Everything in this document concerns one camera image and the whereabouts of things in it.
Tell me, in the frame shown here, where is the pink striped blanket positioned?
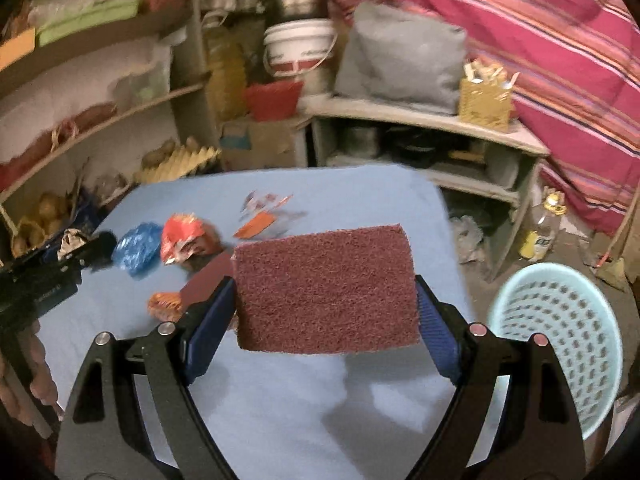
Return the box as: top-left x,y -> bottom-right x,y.
320,0 -> 640,236

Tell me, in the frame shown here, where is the maroon scouring pad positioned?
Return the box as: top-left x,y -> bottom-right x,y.
232,223 -> 421,356

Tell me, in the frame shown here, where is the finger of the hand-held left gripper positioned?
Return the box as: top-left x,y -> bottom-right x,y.
75,232 -> 118,271

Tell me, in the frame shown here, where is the red plastic basket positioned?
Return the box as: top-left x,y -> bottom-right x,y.
243,80 -> 304,122

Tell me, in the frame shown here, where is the pile of potatoes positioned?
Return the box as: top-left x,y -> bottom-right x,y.
10,192 -> 71,256

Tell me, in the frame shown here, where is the person's left hand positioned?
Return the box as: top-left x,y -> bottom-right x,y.
0,320 -> 66,436

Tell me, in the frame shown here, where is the black pan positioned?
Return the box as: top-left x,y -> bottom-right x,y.
385,135 -> 441,168

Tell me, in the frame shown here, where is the crumpled white paper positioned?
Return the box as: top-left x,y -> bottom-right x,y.
450,215 -> 486,263

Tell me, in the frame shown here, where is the grey cushion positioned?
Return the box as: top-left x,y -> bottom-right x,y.
334,2 -> 468,116

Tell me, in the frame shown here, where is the silver foil wrapper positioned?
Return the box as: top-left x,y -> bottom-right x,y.
57,228 -> 91,261

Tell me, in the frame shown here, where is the plastic bottle with yellow cap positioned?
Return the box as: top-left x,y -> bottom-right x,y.
520,194 -> 566,261

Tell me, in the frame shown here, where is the yellow egg tray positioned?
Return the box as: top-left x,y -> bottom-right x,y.
132,142 -> 222,183

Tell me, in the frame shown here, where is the blue plastic bag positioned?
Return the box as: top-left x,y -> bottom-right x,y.
111,221 -> 165,278

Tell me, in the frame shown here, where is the white plastic bucket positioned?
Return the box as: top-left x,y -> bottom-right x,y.
262,19 -> 336,78

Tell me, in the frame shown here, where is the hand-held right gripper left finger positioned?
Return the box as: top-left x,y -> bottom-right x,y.
54,276 -> 238,480

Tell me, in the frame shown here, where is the tall wooden shelf unit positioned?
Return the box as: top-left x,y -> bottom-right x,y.
0,0 -> 221,261

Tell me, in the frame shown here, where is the clear orange plastic wrapper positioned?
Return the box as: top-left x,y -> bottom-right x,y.
233,191 -> 296,239

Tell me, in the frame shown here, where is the cardboard box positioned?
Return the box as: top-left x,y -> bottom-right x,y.
220,117 -> 308,171

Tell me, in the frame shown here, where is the low wooden shelf unit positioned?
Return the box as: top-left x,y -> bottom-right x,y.
300,95 -> 551,281

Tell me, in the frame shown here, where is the light blue plastic basket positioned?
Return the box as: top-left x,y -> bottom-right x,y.
487,262 -> 624,441

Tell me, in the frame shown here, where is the red snack wrapper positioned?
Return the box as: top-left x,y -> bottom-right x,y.
160,212 -> 223,266

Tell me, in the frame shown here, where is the small orange snack wrapper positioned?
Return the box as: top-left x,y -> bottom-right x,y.
147,291 -> 183,321

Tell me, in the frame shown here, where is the small metal pot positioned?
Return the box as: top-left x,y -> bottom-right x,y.
345,125 -> 381,158

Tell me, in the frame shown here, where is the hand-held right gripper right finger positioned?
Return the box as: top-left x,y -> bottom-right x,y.
410,274 -> 587,480

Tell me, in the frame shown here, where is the grey pot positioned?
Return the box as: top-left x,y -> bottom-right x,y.
487,152 -> 521,191

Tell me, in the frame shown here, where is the yellow oil jug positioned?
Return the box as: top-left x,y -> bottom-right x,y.
205,27 -> 248,121

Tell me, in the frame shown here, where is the green folded cloth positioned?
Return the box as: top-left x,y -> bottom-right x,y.
37,2 -> 141,46

